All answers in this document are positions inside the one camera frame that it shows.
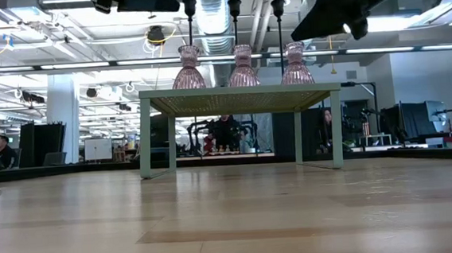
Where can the black fabric backdrop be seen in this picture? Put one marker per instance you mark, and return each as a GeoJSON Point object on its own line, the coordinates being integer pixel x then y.
{"type": "Point", "coordinates": [405, 120]}

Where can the black ceiling device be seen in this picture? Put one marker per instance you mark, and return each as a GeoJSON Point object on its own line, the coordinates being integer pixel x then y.
{"type": "Point", "coordinates": [156, 35]}

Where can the small white table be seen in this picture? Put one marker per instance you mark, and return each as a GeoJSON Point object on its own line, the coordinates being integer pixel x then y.
{"type": "Point", "coordinates": [376, 136]}

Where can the white board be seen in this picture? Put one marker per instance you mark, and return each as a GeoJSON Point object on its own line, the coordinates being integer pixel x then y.
{"type": "Point", "coordinates": [98, 149]}

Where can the white column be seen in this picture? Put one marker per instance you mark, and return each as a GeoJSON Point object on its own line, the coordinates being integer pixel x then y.
{"type": "Point", "coordinates": [63, 114]}

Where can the black aluminium table frame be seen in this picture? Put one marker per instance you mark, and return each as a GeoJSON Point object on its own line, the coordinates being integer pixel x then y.
{"type": "Point", "coordinates": [93, 167]}

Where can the silver ribbed air duct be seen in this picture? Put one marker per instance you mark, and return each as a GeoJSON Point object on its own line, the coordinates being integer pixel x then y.
{"type": "Point", "coordinates": [215, 23]}

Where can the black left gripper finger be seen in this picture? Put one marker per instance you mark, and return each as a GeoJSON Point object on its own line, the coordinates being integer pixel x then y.
{"type": "Point", "coordinates": [149, 0]}

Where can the person behind shelf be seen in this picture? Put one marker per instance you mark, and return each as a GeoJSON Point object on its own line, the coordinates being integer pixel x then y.
{"type": "Point", "coordinates": [225, 132]}

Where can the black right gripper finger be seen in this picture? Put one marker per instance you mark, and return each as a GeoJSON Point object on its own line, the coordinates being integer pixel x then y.
{"type": "Point", "coordinates": [322, 20]}

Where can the green perforated metal shelf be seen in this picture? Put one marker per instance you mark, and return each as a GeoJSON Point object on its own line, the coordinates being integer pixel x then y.
{"type": "Point", "coordinates": [239, 89]}

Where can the grey office chair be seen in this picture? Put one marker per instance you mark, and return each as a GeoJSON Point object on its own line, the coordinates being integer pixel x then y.
{"type": "Point", "coordinates": [54, 159]}

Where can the tall black candlestick holder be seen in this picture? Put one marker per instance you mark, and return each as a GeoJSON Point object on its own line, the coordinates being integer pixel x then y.
{"type": "Point", "coordinates": [234, 6]}
{"type": "Point", "coordinates": [277, 5]}
{"type": "Point", "coordinates": [189, 5]}

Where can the long ceiling light strip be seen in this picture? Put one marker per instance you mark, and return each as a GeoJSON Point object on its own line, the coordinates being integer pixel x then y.
{"type": "Point", "coordinates": [74, 66]}

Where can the pink glass candle holder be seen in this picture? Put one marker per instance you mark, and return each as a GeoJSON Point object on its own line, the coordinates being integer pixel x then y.
{"type": "Point", "coordinates": [243, 75]}
{"type": "Point", "coordinates": [296, 71]}
{"type": "Point", "coordinates": [188, 77]}

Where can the person beside shelf leg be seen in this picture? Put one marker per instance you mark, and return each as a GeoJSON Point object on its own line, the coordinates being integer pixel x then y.
{"type": "Point", "coordinates": [327, 125]}

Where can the black partition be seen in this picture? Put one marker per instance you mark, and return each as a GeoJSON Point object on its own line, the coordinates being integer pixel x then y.
{"type": "Point", "coordinates": [35, 141]}

